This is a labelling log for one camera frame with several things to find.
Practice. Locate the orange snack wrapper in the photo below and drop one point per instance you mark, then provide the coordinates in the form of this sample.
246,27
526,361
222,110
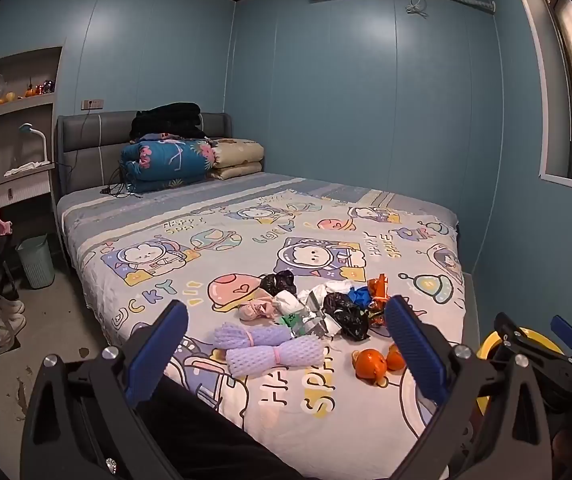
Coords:
378,290

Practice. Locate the purple foam net roll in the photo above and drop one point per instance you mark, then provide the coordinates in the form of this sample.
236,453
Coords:
266,357
236,335

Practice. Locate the wall socket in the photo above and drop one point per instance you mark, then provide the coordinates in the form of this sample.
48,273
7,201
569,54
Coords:
92,104

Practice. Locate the large black plastic bag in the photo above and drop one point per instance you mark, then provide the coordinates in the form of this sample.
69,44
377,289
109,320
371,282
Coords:
348,317

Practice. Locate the knotted white tissue bundle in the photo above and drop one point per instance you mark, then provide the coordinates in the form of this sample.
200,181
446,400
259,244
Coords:
290,304

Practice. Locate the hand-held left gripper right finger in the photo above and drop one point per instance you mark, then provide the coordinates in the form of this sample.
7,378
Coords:
416,352

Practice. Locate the blue floral folded quilt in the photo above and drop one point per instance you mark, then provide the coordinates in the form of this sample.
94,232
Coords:
165,160

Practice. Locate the green and silver snack packet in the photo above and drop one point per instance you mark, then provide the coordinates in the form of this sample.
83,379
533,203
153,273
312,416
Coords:
311,327

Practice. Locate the beige folded quilt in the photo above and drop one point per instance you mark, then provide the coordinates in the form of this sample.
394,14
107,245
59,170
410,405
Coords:
238,152

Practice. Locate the yellow trash bin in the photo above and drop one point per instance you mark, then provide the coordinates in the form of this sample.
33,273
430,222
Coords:
488,342

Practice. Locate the white cloth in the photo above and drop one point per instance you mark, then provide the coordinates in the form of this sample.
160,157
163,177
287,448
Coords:
25,167

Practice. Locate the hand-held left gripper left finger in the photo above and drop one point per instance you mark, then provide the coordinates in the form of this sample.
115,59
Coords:
158,355

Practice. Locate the bed with cartoon printed sheet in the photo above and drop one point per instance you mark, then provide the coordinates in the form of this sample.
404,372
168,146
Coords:
215,220

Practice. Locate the black clothes pile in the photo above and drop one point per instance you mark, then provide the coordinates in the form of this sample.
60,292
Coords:
165,117

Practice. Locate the pink cloth bundle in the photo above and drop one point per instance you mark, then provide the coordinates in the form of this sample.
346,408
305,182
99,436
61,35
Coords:
256,310

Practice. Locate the small black plastic bag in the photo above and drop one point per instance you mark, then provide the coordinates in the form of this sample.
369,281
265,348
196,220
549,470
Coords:
276,282

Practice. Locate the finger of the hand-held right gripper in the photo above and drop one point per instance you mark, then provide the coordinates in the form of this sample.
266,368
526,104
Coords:
510,331
564,329

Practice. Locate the green waste basket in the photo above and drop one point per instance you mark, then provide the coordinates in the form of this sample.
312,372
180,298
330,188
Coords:
35,260

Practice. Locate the grey wall shelf unit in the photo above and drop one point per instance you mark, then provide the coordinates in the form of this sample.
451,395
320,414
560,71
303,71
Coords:
15,110

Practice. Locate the white slipper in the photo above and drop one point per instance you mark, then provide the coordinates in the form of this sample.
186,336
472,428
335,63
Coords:
8,306
9,329

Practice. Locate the white desk lamp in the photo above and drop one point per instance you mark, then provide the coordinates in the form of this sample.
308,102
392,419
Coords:
40,140

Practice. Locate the grey padded headboard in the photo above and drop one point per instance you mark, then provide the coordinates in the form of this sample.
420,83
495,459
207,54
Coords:
90,135

